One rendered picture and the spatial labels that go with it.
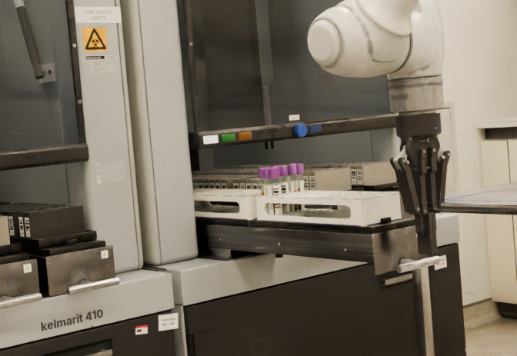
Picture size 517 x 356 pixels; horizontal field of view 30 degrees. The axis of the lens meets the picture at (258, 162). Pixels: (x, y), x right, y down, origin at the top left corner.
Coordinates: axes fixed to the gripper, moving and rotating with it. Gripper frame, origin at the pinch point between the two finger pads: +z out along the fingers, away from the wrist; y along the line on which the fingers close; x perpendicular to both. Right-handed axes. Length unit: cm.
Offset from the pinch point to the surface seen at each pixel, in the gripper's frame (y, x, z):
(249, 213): 4.7, -41.4, -2.8
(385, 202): -0.8, -9.5, -4.9
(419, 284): -24.4, -24.3, 15.1
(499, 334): -208, -146, 80
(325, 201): 5.1, -18.8, -5.8
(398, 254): 0.7, -6.0, 3.9
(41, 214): 43, -54, -7
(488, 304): -227, -166, 73
